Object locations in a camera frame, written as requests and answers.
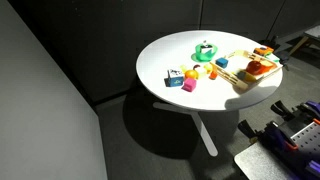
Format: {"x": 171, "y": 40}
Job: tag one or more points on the green bowl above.
{"x": 200, "y": 56}

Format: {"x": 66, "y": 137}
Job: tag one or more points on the green block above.
{"x": 272, "y": 58}

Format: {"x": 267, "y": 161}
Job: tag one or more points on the blue block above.
{"x": 221, "y": 62}

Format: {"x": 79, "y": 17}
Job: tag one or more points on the orange block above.
{"x": 267, "y": 66}

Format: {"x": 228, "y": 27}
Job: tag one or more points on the purple clamp with orange tip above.
{"x": 311, "y": 108}
{"x": 276, "y": 138}

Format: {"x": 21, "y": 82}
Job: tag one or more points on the grey block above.
{"x": 241, "y": 75}

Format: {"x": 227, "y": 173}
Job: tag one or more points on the pink block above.
{"x": 189, "y": 85}

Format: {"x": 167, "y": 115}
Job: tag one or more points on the orange toy fruit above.
{"x": 191, "y": 74}

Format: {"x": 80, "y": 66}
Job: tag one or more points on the wooden slatted tray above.
{"x": 230, "y": 78}

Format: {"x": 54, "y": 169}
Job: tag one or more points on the orange rainbow arch toy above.
{"x": 263, "y": 50}

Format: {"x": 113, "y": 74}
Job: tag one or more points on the yellow toy ball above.
{"x": 208, "y": 67}

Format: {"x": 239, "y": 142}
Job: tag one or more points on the small red-orange toy fruit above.
{"x": 213, "y": 75}

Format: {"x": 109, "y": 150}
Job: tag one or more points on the yellow toy lemon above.
{"x": 184, "y": 69}

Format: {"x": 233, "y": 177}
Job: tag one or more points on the side table with wooden leg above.
{"x": 313, "y": 33}

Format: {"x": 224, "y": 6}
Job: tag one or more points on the black white box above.
{"x": 206, "y": 49}

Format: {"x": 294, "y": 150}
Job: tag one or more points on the perforated metal breadboard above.
{"x": 308, "y": 138}

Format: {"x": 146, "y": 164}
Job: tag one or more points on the yellow toy banana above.
{"x": 250, "y": 78}

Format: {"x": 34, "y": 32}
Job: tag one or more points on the red toy tomato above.
{"x": 254, "y": 67}

